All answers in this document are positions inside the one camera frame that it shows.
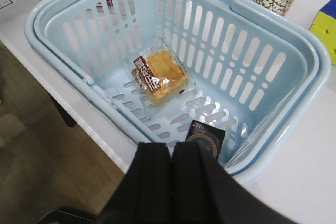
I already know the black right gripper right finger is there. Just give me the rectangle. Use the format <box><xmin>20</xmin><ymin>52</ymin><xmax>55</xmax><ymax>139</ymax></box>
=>
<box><xmin>172</xmin><ymin>142</ymin><xmax>293</xmax><ymax>223</ymax></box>

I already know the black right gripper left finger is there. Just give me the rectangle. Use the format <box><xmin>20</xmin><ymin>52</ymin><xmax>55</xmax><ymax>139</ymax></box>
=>
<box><xmin>98</xmin><ymin>143</ymin><xmax>171</xmax><ymax>223</ymax></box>

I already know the black tissue pack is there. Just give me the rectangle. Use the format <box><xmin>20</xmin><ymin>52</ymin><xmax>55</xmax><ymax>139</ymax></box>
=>
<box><xmin>185</xmin><ymin>120</ymin><xmax>226</xmax><ymax>159</ymax></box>

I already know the packaged yellow bread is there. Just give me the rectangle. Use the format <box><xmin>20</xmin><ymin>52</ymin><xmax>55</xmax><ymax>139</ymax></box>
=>
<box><xmin>131</xmin><ymin>37</ymin><xmax>196</xmax><ymax>106</ymax></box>

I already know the light blue plastic basket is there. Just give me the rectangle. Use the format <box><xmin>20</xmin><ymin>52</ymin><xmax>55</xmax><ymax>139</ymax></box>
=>
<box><xmin>25</xmin><ymin>0</ymin><xmax>331</xmax><ymax>185</ymax></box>

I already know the coloured puzzle cube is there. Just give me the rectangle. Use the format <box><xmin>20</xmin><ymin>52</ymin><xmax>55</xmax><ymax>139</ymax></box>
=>
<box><xmin>309</xmin><ymin>0</ymin><xmax>335</xmax><ymax>66</ymax></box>

